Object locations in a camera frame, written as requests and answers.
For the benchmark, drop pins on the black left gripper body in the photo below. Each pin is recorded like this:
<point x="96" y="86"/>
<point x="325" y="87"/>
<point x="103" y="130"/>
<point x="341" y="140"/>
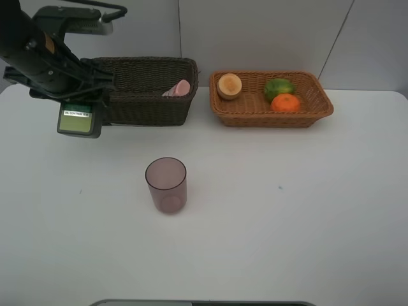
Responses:
<point x="42" y="63"/>

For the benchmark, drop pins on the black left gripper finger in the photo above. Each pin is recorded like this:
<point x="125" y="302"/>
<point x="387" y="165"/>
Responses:
<point x="97" y="94"/>
<point x="95" y="72"/>

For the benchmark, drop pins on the dark green pump bottle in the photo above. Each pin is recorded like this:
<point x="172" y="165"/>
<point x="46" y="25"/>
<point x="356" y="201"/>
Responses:
<point x="80" y="120"/>

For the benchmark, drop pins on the pink lotion bottle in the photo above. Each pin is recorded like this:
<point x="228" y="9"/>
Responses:
<point x="182" y="88"/>

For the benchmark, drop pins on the purple translucent plastic cup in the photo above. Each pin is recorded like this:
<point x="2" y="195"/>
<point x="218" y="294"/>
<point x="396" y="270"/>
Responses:
<point x="166" y="178"/>

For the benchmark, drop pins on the round bread bun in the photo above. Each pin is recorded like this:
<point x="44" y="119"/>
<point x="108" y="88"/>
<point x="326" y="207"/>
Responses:
<point x="229" y="86"/>

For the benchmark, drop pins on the green lime fruit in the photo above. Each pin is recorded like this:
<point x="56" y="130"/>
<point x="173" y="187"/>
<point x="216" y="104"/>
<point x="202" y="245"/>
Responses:
<point x="277" y="86"/>

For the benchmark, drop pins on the orange mandarin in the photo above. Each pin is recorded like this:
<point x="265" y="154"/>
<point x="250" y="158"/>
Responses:
<point x="285" y="103"/>

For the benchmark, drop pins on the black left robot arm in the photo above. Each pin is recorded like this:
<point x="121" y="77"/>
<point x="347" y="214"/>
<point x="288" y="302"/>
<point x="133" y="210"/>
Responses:
<point x="15" y="20"/>

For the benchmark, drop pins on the dark brown wicker basket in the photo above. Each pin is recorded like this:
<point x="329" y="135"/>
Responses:
<point x="140" y="82"/>

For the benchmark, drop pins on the light brown wicker basket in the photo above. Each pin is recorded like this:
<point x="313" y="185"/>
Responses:
<point x="252" y="109"/>

